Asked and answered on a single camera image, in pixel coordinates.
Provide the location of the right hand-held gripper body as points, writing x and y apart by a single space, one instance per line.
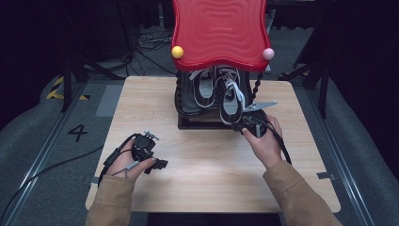
255 121

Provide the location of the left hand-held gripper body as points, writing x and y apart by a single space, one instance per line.
143 146

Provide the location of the black canvas sneaker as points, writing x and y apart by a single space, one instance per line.
230 109
205 91

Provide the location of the red and black shoe rack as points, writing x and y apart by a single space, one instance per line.
219 34

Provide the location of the person's left hand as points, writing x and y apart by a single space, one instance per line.
124 163

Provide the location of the person's right hand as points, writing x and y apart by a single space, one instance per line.
266 147

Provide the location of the black metal stand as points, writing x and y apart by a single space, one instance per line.
66 78
323 88

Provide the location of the yellow and black floor tape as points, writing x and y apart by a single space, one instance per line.
56 92

